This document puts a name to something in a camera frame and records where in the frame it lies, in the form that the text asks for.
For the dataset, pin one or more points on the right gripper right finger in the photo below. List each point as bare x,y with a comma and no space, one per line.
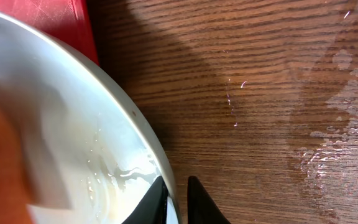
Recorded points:
201,207

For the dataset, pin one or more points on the red plastic tray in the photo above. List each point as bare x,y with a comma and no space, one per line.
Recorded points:
67,20

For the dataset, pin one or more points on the orange green sponge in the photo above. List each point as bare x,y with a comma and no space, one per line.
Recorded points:
14,196

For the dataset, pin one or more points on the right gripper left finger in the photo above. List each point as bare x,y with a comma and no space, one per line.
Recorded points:
152,209

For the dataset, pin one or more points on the light blue plate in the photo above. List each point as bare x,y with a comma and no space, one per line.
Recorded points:
89,151

